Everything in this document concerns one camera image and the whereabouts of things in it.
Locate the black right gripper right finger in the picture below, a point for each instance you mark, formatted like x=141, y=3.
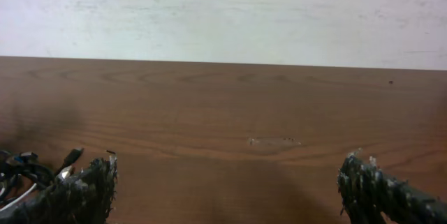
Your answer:
x=371, y=196

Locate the black cable blue connector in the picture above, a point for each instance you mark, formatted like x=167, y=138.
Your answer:
x=11, y=167

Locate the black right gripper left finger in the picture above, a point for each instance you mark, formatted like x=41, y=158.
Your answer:
x=85, y=198

